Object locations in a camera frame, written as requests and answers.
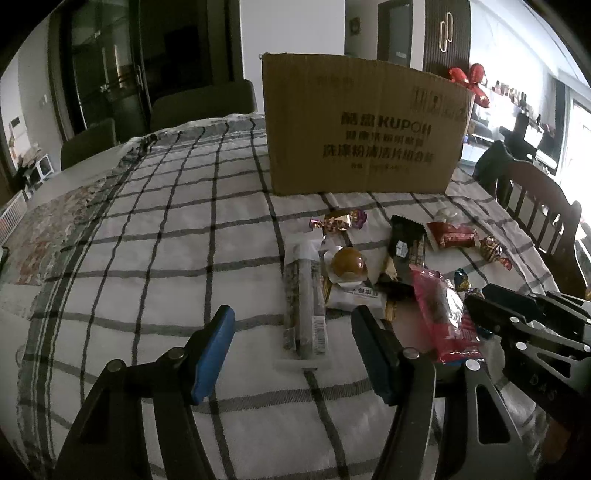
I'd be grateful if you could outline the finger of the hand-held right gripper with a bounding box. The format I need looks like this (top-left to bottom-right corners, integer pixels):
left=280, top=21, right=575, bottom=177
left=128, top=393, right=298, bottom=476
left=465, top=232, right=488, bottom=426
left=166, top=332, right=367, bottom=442
left=482, top=284, right=591, bottom=342
left=464, top=294, right=591, bottom=430

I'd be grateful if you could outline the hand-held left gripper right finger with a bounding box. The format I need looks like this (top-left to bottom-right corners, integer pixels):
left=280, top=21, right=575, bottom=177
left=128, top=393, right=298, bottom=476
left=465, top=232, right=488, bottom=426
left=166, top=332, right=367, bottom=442
left=351, top=305, right=536, bottom=480

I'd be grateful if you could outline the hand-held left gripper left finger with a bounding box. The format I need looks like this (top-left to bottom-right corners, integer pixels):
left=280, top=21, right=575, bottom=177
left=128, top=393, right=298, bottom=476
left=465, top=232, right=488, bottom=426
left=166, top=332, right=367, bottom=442
left=53, top=305, right=236, bottom=480

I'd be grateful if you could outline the blue twist candy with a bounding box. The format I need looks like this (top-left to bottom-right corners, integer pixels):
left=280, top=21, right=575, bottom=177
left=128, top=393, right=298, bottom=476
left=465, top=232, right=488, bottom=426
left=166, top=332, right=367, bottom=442
left=452, top=269, right=483, bottom=297

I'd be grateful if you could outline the gold red twist candy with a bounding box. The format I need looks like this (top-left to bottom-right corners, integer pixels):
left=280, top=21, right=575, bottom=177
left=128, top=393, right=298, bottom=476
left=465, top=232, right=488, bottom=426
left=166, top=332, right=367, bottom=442
left=478, top=235, right=513, bottom=271

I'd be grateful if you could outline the red pink snack packet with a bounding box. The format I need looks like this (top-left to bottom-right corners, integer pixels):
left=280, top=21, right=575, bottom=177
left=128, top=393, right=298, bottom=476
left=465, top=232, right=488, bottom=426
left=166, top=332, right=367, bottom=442
left=409, top=264, right=485, bottom=365

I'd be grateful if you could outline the small red candy packet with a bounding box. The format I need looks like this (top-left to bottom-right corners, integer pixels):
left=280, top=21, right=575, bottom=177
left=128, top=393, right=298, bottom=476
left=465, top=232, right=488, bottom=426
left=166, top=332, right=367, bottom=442
left=425, top=222, right=478, bottom=252

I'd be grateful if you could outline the round brown pastry packet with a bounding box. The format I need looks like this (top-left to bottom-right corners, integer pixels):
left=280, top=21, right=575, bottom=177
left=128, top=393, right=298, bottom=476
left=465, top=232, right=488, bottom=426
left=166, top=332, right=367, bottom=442
left=318, top=244, right=389, bottom=320

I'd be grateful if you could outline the long clear snack packet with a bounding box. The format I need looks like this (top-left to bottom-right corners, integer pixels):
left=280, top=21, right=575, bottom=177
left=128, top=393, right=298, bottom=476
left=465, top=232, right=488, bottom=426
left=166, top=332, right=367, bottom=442
left=279, top=237, right=333, bottom=370

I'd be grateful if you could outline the black snack bar packet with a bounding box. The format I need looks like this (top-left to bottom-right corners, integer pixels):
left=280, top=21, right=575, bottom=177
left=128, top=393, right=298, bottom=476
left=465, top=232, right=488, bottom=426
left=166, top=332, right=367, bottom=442
left=376, top=215, right=428, bottom=301

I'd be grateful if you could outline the gold purple twist candy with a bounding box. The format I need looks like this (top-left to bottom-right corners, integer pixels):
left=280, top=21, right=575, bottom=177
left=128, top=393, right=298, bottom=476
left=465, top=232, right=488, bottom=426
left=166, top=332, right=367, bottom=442
left=308, top=209, right=368, bottom=232

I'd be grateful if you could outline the brown cardboard box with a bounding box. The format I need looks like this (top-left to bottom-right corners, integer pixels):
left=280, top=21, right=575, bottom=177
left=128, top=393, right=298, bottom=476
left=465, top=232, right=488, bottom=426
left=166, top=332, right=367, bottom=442
left=261, top=53, right=476, bottom=195

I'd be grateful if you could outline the brown wooden chair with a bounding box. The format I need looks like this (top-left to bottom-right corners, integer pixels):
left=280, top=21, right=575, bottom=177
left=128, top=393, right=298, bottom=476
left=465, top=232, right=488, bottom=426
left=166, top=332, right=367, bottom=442
left=496, top=159, right=589, bottom=301

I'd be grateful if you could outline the dark cloth on chair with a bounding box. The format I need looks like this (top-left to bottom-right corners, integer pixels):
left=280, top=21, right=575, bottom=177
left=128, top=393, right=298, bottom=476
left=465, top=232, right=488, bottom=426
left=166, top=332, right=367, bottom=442
left=473, top=141, right=513, bottom=195

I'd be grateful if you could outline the checked white tablecloth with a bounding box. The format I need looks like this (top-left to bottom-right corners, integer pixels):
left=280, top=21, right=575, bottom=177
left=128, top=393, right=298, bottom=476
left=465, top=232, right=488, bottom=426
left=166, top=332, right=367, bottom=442
left=0, top=113, right=568, bottom=480

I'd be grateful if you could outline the white low cabinet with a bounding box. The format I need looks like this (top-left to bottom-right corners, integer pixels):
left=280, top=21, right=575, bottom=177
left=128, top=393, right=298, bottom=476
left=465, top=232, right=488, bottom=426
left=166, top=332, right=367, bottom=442
left=463, top=137, right=492, bottom=162

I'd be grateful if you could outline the row of bottles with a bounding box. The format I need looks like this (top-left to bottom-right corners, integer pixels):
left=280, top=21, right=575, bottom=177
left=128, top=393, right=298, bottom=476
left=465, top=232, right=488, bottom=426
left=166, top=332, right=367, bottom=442
left=492, top=80, right=543, bottom=124

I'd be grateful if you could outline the floral patterned cloth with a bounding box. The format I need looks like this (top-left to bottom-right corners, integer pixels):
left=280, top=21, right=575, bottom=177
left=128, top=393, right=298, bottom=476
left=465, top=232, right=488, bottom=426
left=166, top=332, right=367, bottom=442
left=9, top=175, right=122, bottom=287

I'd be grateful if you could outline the red balloon decoration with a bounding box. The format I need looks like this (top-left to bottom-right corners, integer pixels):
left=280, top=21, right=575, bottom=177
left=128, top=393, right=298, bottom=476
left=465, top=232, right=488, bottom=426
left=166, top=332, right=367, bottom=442
left=448, top=65, right=490, bottom=109

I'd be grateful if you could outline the white fence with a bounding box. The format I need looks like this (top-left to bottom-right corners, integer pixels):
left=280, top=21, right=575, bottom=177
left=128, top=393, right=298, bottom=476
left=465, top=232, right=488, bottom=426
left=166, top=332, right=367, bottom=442
left=0, top=191, right=26, bottom=241

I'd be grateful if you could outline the small dark upholstered chair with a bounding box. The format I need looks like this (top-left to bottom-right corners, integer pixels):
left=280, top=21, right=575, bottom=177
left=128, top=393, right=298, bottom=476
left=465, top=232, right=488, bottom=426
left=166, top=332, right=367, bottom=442
left=60, top=117, right=116, bottom=171

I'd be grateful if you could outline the wide dark upholstered chair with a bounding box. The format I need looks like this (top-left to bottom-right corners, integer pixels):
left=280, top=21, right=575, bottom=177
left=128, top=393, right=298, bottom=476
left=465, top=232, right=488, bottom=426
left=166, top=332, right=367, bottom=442
left=150, top=79, right=257, bottom=134

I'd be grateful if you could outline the white shelf unit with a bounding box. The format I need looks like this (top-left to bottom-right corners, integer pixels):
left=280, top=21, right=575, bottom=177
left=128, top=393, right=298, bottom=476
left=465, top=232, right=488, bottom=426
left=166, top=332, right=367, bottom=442
left=23, top=154, right=56, bottom=185

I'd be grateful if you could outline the dark interior door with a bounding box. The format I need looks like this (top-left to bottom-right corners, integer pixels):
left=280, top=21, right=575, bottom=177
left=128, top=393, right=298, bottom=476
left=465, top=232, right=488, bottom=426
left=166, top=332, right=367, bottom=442
left=376, top=0, right=414, bottom=70

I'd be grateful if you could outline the dark glass door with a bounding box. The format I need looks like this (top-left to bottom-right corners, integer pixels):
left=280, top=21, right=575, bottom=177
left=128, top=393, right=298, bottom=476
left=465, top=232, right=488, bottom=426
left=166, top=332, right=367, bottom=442
left=48, top=0, right=241, bottom=139

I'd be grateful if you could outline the gold loop wall ornament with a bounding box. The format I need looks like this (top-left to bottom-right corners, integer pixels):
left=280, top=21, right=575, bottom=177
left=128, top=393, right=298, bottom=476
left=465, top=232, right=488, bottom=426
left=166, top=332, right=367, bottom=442
left=438, top=11, right=455, bottom=54

